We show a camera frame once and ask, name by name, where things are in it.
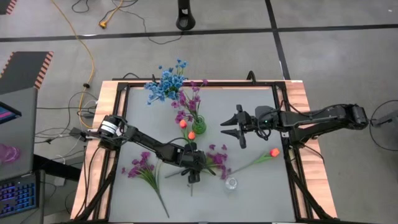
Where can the black stand base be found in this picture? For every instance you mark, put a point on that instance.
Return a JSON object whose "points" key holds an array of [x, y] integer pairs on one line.
{"points": [[185, 21]]}

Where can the blue artificial flower bunch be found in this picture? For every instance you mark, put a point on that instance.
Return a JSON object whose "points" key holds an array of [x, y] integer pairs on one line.
{"points": [[164, 87], [182, 64]]}

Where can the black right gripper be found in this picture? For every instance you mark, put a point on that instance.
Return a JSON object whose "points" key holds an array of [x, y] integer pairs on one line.
{"points": [[264, 121]]}

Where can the purple artificial flower bunch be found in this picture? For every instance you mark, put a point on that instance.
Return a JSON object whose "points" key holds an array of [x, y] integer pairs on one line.
{"points": [[145, 155], [219, 159], [192, 104]]}

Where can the small black striped floor mat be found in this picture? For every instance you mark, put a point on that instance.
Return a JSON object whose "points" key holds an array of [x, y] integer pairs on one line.
{"points": [[4, 6]]}

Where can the green glass vase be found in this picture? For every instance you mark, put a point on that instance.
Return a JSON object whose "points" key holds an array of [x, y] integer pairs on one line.
{"points": [[199, 127]]}

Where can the grey stand foot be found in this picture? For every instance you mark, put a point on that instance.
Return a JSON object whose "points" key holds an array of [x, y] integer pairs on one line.
{"points": [[385, 119]]}

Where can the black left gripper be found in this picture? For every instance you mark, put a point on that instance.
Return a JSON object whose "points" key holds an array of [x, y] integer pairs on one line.
{"points": [[192, 160]]}

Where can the large black striped floor mat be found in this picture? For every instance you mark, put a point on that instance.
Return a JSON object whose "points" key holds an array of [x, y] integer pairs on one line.
{"points": [[21, 71]]}

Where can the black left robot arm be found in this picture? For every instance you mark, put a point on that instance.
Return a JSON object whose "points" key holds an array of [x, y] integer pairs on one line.
{"points": [[149, 144]]}

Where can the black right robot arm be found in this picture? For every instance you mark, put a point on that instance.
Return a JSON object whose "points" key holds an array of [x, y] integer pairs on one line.
{"points": [[311, 119]]}

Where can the backlit laptop keyboard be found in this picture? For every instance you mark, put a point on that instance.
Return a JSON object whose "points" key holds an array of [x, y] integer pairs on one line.
{"points": [[18, 194]]}

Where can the large clear embossed glass vase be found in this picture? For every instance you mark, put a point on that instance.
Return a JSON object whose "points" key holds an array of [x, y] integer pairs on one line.
{"points": [[231, 183]]}

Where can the black table frame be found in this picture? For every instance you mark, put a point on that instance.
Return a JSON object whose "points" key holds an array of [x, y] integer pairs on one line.
{"points": [[258, 84]]}

